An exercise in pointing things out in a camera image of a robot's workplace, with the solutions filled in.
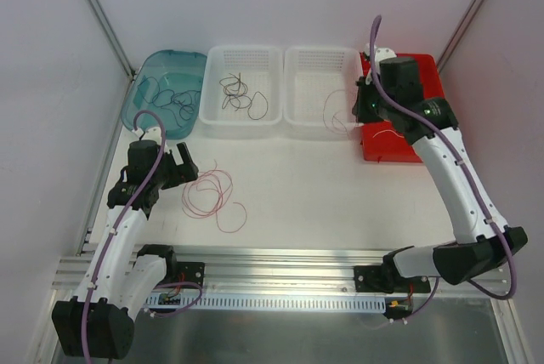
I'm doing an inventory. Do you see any coloured wire bundle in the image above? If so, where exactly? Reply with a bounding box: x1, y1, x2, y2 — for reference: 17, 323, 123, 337
181, 159, 248, 234

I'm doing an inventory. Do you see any white wire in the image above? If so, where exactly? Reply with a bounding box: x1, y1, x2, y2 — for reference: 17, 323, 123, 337
371, 128, 409, 142

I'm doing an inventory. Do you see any dark purple wire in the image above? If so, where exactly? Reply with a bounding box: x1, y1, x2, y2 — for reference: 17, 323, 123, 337
161, 89, 203, 127
139, 77, 203, 127

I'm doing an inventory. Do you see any brown wire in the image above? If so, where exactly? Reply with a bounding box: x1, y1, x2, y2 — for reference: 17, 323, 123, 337
220, 90, 270, 122
218, 70, 252, 110

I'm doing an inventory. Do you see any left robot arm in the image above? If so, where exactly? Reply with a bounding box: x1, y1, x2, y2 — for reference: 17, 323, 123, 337
52, 139, 198, 361

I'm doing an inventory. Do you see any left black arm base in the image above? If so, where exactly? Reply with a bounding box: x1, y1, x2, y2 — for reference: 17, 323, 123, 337
137, 244, 205, 286

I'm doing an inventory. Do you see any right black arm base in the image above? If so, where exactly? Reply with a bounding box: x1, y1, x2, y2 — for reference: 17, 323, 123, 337
353, 247, 431, 294

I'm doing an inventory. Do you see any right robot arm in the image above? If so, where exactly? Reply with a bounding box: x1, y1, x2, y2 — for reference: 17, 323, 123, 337
352, 56, 528, 292

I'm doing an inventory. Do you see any red plastic tray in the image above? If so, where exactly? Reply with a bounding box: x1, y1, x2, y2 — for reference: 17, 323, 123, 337
360, 54, 445, 163

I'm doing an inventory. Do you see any white perforated basket right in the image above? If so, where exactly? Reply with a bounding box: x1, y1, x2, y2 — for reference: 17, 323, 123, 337
283, 46, 363, 139

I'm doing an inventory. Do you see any white perforated basket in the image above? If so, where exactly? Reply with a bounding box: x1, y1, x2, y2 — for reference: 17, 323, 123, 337
283, 46, 363, 139
199, 45, 284, 136

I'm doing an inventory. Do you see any teal transparent plastic bin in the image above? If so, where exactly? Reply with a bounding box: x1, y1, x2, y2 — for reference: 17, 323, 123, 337
121, 49, 207, 140

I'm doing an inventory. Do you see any white perforated basket left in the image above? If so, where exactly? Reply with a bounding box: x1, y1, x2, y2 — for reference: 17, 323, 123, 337
199, 45, 284, 136

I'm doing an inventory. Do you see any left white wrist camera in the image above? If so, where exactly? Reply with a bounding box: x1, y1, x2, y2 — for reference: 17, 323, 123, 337
132, 126, 163, 144

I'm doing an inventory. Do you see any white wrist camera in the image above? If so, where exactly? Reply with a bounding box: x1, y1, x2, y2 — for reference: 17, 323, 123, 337
363, 43, 397, 85
132, 126, 163, 144

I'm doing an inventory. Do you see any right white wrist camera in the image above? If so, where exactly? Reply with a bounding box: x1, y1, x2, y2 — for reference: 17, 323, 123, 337
363, 43, 397, 85

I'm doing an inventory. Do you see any aluminium rail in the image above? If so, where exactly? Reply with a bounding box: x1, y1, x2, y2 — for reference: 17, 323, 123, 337
52, 245, 510, 298

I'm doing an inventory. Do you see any white slotted cable duct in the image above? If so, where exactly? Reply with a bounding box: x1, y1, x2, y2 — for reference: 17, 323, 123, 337
144, 291, 386, 314

